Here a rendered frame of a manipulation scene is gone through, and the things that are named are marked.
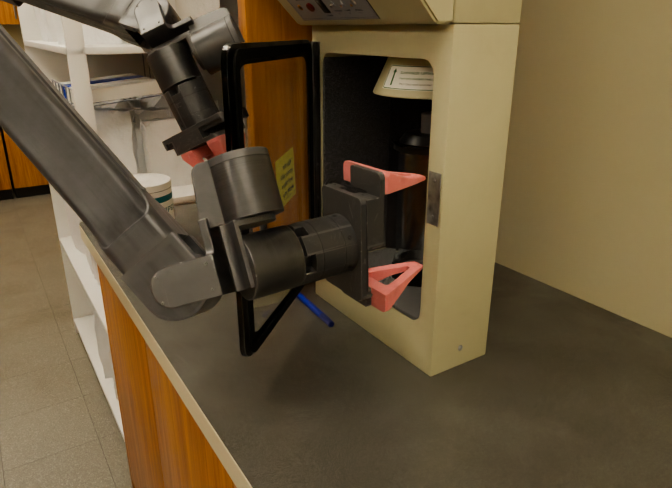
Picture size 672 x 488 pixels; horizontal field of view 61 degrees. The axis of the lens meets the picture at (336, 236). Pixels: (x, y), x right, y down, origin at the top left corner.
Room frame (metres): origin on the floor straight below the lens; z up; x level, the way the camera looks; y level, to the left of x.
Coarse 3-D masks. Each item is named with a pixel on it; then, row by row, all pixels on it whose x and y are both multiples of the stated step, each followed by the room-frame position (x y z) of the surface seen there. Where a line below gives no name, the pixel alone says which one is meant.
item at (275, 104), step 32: (224, 64) 0.65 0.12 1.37; (256, 64) 0.72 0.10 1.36; (288, 64) 0.84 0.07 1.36; (224, 96) 0.65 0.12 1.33; (256, 96) 0.72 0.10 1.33; (288, 96) 0.83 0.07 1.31; (256, 128) 0.72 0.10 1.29; (288, 128) 0.83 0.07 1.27; (288, 160) 0.82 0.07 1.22; (288, 192) 0.82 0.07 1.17; (288, 224) 0.82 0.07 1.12; (256, 320) 0.68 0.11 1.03
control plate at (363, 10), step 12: (288, 0) 0.89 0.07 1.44; (300, 0) 0.86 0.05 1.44; (312, 0) 0.84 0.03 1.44; (324, 0) 0.81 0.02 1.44; (336, 0) 0.79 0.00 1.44; (348, 0) 0.77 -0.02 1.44; (360, 0) 0.75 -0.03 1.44; (300, 12) 0.90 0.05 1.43; (312, 12) 0.87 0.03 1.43; (336, 12) 0.82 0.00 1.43; (348, 12) 0.79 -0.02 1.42; (360, 12) 0.77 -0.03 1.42; (372, 12) 0.75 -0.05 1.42
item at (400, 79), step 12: (396, 60) 0.82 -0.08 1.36; (408, 60) 0.81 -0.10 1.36; (420, 60) 0.80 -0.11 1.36; (384, 72) 0.84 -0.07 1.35; (396, 72) 0.81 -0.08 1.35; (408, 72) 0.80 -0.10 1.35; (420, 72) 0.79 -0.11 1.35; (432, 72) 0.78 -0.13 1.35; (384, 84) 0.82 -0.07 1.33; (396, 84) 0.80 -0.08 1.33; (408, 84) 0.79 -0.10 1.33; (420, 84) 0.78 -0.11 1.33; (432, 84) 0.78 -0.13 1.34; (396, 96) 0.79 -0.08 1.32; (408, 96) 0.78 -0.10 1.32; (420, 96) 0.78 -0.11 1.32; (432, 96) 0.77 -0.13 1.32
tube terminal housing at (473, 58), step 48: (480, 0) 0.71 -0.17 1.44; (336, 48) 0.89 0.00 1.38; (384, 48) 0.79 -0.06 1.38; (432, 48) 0.71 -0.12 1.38; (480, 48) 0.71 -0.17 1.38; (480, 96) 0.71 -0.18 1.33; (432, 144) 0.71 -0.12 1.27; (480, 144) 0.72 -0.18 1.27; (480, 192) 0.72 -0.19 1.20; (432, 240) 0.70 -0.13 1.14; (480, 240) 0.73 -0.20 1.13; (336, 288) 0.89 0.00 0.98; (432, 288) 0.69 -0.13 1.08; (480, 288) 0.73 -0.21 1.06; (384, 336) 0.78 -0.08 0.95; (432, 336) 0.69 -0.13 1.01; (480, 336) 0.74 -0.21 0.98
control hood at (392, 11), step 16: (368, 0) 0.74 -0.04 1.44; (384, 0) 0.71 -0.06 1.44; (400, 0) 0.69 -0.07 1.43; (416, 0) 0.67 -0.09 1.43; (432, 0) 0.67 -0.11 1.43; (448, 0) 0.68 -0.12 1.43; (384, 16) 0.74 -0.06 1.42; (400, 16) 0.71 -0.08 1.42; (416, 16) 0.69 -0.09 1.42; (432, 16) 0.67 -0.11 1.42; (448, 16) 0.68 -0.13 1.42
